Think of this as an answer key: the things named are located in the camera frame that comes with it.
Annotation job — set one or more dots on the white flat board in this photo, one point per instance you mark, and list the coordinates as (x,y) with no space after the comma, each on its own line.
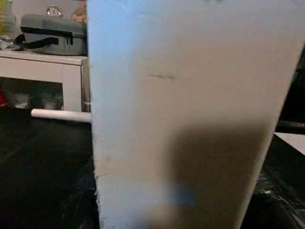
(293,140)

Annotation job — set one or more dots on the grey rounded device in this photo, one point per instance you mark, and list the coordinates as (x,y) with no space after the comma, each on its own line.
(54,43)

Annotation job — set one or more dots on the white plastic bottle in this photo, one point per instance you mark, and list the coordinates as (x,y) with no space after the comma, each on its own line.
(22,101)

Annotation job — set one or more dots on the black horizontal bar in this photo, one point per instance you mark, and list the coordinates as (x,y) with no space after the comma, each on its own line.
(290,125)

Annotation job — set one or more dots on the white plastic table top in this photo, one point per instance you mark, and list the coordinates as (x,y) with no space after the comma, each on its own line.
(178,95)

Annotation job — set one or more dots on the brown plush toy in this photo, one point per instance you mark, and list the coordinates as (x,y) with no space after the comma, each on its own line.
(79,15)

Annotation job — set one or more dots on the black tangled clutter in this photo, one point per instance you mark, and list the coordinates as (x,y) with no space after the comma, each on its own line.
(10,45)

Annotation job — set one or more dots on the red bottle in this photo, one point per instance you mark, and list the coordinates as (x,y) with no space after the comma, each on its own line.
(3,100)

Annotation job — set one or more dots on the white plastic table leg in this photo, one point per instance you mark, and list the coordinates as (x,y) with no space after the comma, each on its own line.
(59,115)

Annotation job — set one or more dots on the yellow green bottle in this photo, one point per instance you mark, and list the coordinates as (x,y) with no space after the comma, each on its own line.
(6,21)

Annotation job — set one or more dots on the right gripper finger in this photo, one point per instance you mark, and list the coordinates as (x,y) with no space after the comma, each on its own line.
(278,210)

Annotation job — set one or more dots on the white glass-door cabinet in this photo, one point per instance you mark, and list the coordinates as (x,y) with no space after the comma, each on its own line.
(35,69)

